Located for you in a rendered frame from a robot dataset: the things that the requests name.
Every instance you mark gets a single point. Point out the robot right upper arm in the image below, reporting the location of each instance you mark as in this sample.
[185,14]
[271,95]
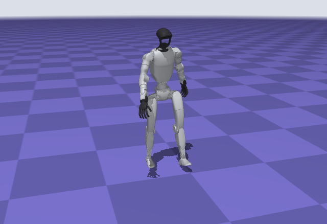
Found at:
[147,58]

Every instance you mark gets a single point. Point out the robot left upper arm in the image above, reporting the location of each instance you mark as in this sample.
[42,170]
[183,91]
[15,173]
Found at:
[178,58]

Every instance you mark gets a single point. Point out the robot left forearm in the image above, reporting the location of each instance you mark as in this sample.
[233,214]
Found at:
[181,76]

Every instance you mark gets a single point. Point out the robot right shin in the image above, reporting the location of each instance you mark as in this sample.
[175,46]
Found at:
[149,139]

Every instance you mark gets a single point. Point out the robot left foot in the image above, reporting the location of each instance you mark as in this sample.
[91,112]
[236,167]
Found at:
[184,162]

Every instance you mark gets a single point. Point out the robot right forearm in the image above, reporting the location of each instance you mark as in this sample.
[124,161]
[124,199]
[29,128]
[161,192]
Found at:
[143,87]

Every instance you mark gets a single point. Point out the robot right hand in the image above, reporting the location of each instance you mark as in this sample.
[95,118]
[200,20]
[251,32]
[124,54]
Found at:
[143,107]

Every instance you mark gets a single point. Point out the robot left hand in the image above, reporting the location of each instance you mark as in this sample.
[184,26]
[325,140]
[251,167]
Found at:
[184,89]

